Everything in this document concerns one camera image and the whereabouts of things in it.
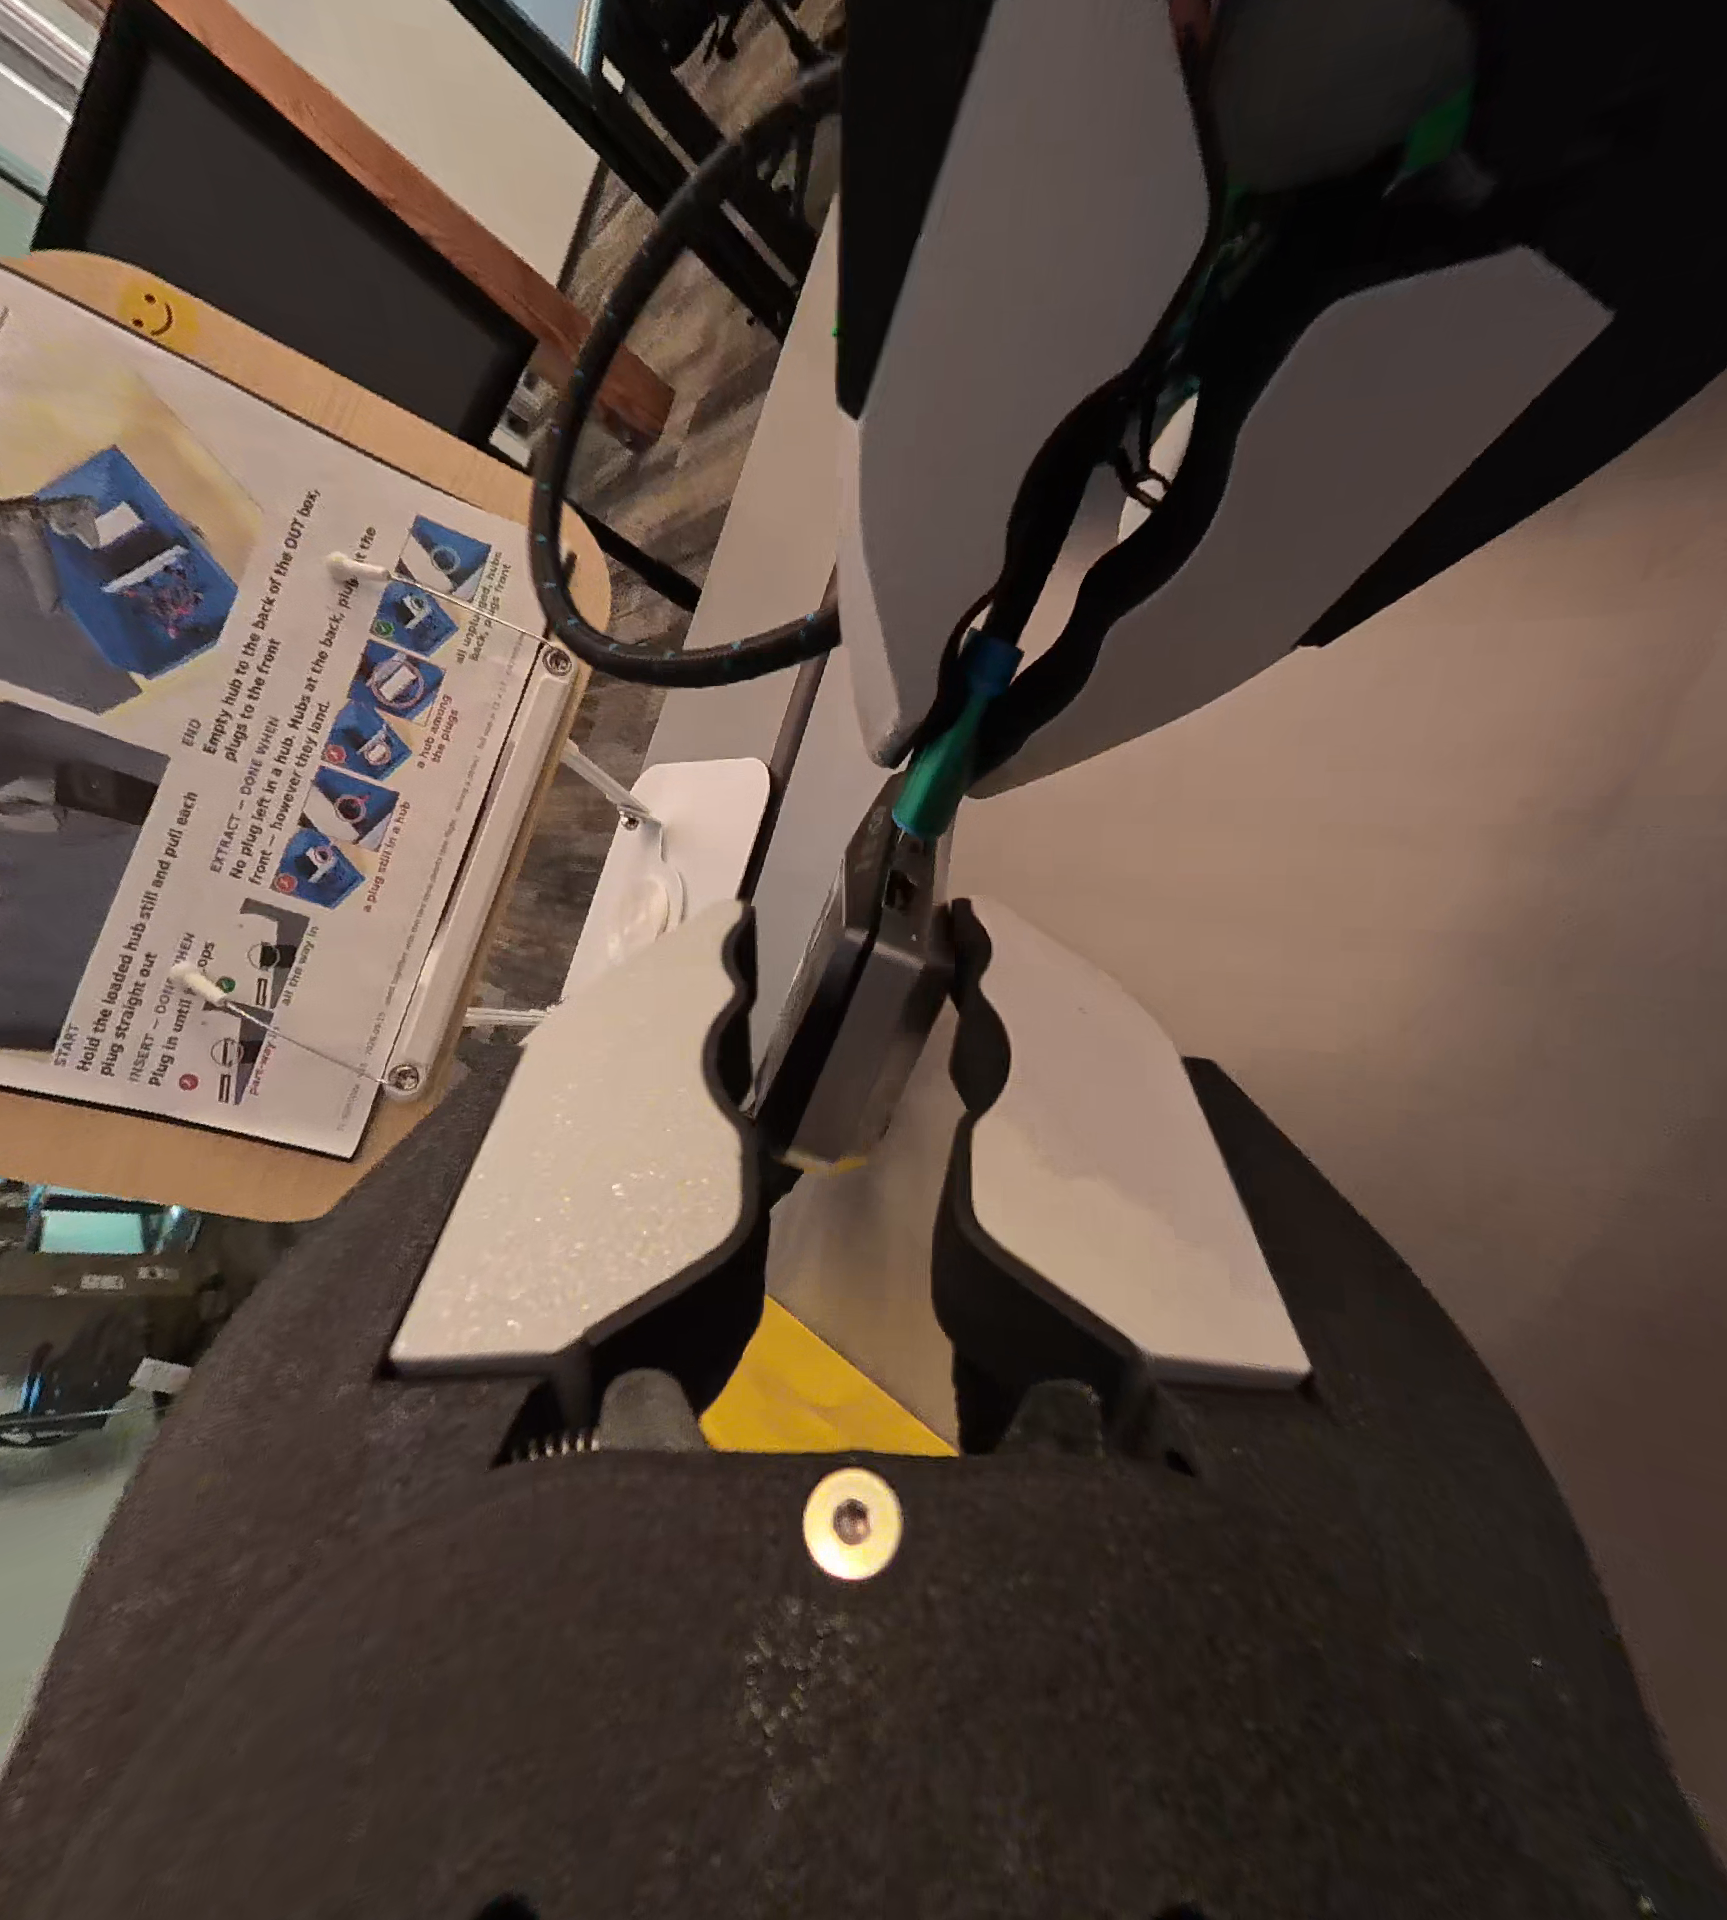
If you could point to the dark grey usb hub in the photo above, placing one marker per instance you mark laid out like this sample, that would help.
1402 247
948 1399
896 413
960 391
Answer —
848 1036

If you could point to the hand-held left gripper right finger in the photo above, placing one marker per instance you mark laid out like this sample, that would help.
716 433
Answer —
1120 1200

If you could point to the yellow plastic bin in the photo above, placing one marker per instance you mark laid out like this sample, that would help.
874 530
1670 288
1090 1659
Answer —
818 1386

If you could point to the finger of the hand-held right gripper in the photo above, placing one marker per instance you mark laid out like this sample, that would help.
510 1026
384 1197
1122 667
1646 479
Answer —
1030 270
1344 451

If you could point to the instruction sheet on wooden board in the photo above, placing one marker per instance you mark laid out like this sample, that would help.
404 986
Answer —
175 750

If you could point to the black sign stand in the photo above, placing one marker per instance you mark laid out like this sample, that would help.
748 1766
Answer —
264 210

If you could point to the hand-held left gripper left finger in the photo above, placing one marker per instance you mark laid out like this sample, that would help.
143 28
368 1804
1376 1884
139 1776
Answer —
578 1200

